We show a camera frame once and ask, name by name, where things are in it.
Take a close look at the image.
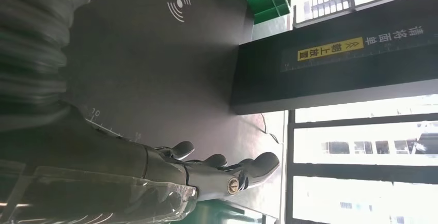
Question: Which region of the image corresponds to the yellow warning label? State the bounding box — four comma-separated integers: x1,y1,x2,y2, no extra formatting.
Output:
296,37,365,62

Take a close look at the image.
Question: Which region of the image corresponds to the black scanner column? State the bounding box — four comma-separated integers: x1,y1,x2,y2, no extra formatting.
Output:
230,0,438,116

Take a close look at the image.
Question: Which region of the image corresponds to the green plastic crate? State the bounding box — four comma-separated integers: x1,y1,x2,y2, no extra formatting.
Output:
234,0,292,25

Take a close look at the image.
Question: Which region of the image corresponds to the green conveyor belt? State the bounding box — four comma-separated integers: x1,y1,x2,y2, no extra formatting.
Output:
176,199,269,224

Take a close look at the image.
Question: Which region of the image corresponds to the thin black table cable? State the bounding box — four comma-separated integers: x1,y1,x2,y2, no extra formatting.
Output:
261,113,280,145

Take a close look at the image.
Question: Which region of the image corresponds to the black scanner base plate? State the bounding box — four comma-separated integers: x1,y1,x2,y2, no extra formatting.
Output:
61,0,285,218

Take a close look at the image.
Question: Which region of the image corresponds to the black window frame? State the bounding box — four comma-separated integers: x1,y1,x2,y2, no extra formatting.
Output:
286,109,438,224

